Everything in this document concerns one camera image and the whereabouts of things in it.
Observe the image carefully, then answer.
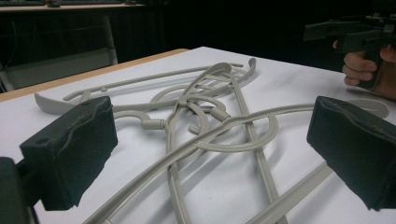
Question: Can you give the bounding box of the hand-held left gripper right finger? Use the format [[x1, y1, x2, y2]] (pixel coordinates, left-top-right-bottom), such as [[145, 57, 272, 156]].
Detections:
[[306, 95, 396, 212]]

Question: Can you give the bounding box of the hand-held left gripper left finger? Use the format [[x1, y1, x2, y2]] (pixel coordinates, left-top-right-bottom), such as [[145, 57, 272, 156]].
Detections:
[[19, 95, 120, 212]]

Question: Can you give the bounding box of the grey plastic clothes hanger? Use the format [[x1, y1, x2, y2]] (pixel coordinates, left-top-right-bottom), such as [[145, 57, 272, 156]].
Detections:
[[148, 83, 260, 136], [82, 98, 390, 224], [34, 57, 258, 116], [194, 111, 334, 224], [113, 62, 289, 224]]

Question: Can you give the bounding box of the grey metal stand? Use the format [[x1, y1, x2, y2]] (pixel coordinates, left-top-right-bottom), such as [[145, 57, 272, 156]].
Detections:
[[0, 14, 120, 92]]

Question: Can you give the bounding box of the wooden desk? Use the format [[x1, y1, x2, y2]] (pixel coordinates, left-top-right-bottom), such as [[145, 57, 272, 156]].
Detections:
[[0, 2, 148, 14]]

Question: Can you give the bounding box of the dark keyboard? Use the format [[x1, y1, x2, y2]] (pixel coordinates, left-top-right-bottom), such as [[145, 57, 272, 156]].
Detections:
[[0, 0, 46, 7]]

